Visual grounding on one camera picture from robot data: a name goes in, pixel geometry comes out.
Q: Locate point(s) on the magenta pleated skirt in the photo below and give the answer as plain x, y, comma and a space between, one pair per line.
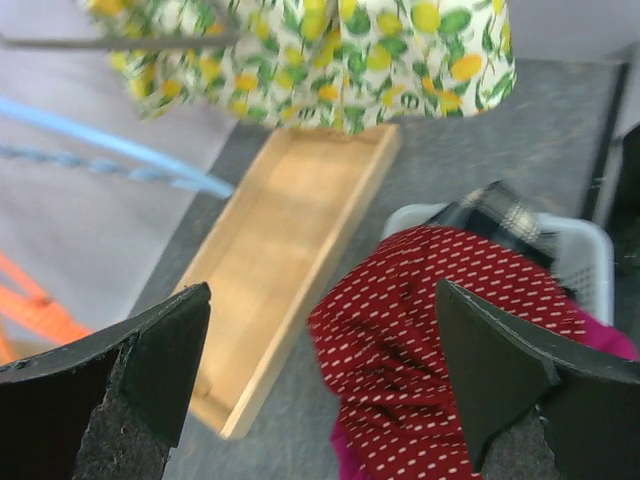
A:
597, 336

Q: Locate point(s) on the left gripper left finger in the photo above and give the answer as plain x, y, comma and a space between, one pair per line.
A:
111, 405

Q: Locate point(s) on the orange hanger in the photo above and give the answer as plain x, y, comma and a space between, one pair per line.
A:
35, 309

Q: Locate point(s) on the wooden clothes rack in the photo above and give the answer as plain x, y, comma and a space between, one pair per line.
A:
270, 255

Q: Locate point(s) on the lemon print skirt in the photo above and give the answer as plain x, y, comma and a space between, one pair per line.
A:
346, 65

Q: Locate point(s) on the white perforated basket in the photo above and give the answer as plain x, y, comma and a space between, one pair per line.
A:
583, 264

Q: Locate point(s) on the red polka dot skirt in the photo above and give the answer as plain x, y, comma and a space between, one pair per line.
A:
378, 346

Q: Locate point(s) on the navy plaid skirt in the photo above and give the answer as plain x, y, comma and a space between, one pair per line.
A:
498, 214

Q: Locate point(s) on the grey hanger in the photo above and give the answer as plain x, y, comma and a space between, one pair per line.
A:
228, 37

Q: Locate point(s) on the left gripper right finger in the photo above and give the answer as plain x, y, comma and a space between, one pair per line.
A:
534, 404

